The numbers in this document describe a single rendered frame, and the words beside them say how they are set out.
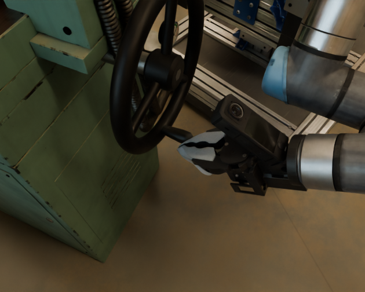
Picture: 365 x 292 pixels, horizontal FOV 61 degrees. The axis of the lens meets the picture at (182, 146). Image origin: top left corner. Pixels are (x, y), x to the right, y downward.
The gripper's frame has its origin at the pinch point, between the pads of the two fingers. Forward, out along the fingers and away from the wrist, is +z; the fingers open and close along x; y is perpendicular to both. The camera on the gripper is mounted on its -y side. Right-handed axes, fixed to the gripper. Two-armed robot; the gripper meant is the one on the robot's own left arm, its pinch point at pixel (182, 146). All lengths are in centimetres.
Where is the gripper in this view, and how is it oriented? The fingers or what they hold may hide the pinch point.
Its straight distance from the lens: 53.7
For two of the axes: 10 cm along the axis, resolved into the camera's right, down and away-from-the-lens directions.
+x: 4.1, -7.6, 5.0
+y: 4.5, 6.5, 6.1
